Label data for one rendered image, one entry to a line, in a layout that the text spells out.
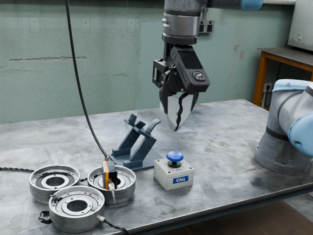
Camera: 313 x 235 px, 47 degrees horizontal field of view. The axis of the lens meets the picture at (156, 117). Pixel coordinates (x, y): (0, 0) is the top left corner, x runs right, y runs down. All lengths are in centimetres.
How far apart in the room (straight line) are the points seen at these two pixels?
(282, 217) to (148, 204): 60
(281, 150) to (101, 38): 166
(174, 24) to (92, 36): 167
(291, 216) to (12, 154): 88
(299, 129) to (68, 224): 50
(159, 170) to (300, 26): 234
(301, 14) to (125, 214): 250
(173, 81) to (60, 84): 169
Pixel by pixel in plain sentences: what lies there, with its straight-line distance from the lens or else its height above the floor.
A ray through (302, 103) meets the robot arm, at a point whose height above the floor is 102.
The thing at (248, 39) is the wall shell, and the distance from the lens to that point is 299.
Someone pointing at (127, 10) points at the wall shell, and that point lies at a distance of 243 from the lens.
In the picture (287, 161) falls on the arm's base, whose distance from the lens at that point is 99.
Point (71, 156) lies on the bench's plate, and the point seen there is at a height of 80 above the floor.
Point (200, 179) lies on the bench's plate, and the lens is 89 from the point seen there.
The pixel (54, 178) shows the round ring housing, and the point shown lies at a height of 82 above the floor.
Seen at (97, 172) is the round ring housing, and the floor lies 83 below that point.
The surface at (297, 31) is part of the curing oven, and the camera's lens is 304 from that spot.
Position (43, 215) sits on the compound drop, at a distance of 76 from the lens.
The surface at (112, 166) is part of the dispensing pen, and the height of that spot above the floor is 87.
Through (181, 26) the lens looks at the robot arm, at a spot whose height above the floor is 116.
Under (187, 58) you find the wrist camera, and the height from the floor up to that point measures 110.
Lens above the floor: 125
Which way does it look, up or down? 21 degrees down
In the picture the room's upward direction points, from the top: 4 degrees clockwise
